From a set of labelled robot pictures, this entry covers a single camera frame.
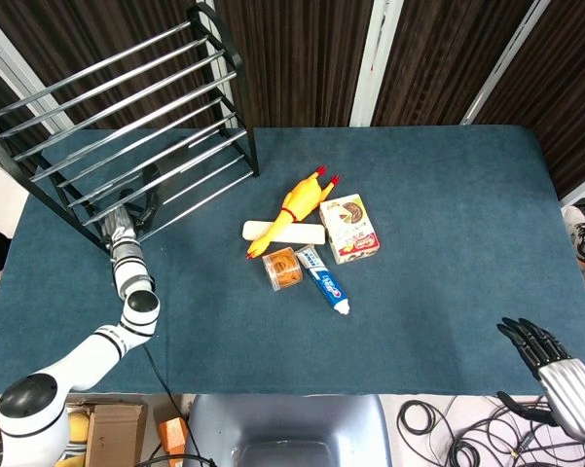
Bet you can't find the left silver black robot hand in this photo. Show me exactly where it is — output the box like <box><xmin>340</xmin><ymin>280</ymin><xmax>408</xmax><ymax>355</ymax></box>
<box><xmin>100</xmin><ymin>188</ymin><xmax>150</xmax><ymax>245</ymax></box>

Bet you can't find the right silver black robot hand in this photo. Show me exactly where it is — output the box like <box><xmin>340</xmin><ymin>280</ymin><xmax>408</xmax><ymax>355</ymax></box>
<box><xmin>495</xmin><ymin>317</ymin><xmax>585</xmax><ymax>442</ymax></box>

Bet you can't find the black slipper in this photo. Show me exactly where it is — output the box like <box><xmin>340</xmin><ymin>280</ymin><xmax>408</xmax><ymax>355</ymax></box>
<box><xmin>134</xmin><ymin>162</ymin><xmax>163</xmax><ymax>233</ymax></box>

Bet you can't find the black chrome shoe rack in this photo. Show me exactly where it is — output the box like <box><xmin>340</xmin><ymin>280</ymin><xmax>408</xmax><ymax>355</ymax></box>
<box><xmin>0</xmin><ymin>2</ymin><xmax>261</xmax><ymax>257</ymax></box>

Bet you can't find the clear box of rubber bands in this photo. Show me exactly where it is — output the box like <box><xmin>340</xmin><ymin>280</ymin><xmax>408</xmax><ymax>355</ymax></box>
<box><xmin>261</xmin><ymin>245</ymin><xmax>304</xmax><ymax>293</ymax></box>

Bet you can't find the yellow rubber chicken toy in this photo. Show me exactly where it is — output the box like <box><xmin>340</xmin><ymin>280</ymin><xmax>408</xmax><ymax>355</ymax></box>
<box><xmin>245</xmin><ymin>165</ymin><xmax>342</xmax><ymax>261</ymax></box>

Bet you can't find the white rectangular case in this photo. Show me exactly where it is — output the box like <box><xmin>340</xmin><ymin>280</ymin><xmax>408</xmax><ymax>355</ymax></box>
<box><xmin>241</xmin><ymin>219</ymin><xmax>327</xmax><ymax>246</ymax></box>

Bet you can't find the yellow soft object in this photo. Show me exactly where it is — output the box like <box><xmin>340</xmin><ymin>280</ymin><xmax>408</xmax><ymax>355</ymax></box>
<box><xmin>60</xmin><ymin>411</ymin><xmax>91</xmax><ymax>467</ymax></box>

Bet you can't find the brown cardboard box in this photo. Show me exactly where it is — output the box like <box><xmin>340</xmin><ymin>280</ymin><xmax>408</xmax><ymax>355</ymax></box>
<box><xmin>0</xmin><ymin>398</ymin><xmax>148</xmax><ymax>467</ymax></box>

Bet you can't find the blue felt table cover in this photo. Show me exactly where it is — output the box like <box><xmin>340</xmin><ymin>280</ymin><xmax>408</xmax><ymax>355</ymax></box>
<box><xmin>0</xmin><ymin>125</ymin><xmax>585</xmax><ymax>396</ymax></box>

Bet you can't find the orange block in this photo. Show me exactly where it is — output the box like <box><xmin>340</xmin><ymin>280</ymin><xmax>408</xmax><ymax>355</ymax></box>
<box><xmin>158</xmin><ymin>416</ymin><xmax>189</xmax><ymax>466</ymax></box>

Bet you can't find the blue white toothpaste tube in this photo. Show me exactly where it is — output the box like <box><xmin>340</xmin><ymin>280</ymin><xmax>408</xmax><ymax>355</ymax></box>
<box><xmin>294</xmin><ymin>245</ymin><xmax>351</xmax><ymax>317</ymax></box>

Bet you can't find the white red snack box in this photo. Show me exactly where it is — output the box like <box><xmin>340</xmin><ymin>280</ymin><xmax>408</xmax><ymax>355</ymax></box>
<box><xmin>318</xmin><ymin>193</ymin><xmax>383</xmax><ymax>266</ymax></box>

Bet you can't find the black cable tangle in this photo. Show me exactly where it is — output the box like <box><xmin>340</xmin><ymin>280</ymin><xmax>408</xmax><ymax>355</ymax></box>
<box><xmin>437</xmin><ymin>396</ymin><xmax>585</xmax><ymax>467</ymax></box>

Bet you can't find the black cable coil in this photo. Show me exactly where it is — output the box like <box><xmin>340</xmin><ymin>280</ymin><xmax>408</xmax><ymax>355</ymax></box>
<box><xmin>397</xmin><ymin>399</ymin><xmax>450</xmax><ymax>436</ymax></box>

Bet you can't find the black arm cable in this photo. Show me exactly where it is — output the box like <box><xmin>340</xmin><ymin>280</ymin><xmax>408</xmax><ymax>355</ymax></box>
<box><xmin>143</xmin><ymin>344</ymin><xmax>215</xmax><ymax>467</ymax></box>

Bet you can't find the white partition post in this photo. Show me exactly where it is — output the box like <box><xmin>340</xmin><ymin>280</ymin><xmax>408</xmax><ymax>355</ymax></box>
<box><xmin>348</xmin><ymin>0</ymin><xmax>403</xmax><ymax>127</ymax></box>
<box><xmin>201</xmin><ymin>0</ymin><xmax>236</xmax><ymax>128</ymax></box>
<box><xmin>459</xmin><ymin>0</ymin><xmax>552</xmax><ymax>126</ymax></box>
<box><xmin>0</xmin><ymin>9</ymin><xmax>75</xmax><ymax>133</ymax></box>

